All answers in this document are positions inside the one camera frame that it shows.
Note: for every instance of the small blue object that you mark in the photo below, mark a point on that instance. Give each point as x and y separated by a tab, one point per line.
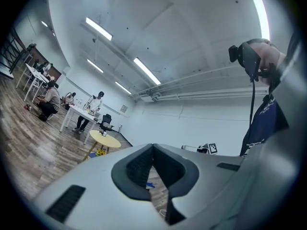
150	185

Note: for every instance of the black head-mounted camera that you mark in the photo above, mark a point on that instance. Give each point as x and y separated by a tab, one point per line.
249	57

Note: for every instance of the white ceiling pipes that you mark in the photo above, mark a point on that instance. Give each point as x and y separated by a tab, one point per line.
204	95

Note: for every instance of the small red object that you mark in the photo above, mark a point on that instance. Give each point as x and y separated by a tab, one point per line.
27	106

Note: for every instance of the long white table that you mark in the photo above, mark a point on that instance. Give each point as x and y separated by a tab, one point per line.
36	74

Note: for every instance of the person's head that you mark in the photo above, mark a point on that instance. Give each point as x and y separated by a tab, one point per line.
267	54

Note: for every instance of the black office chair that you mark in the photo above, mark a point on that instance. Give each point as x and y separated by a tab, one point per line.
106	122

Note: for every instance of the white rectangular table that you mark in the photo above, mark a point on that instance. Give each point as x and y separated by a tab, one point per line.
76	111

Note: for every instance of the yellow round table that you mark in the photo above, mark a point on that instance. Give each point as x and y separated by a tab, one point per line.
105	140

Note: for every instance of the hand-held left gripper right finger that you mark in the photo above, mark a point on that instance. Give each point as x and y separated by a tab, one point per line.
189	176

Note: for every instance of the black metal railing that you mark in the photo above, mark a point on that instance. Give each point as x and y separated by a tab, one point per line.
12	54

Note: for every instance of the ceiling light bar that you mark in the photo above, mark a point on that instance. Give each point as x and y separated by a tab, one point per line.
261	18
146	71
123	87
98	28
95	65

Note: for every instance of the square wall sign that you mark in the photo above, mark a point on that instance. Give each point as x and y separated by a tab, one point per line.
124	108

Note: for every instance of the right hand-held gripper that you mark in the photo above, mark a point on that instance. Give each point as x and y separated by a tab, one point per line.
212	148

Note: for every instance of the yellow sunflower bunch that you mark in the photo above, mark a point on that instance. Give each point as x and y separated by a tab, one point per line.
100	152

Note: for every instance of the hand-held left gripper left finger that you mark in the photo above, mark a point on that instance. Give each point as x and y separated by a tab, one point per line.
120	176

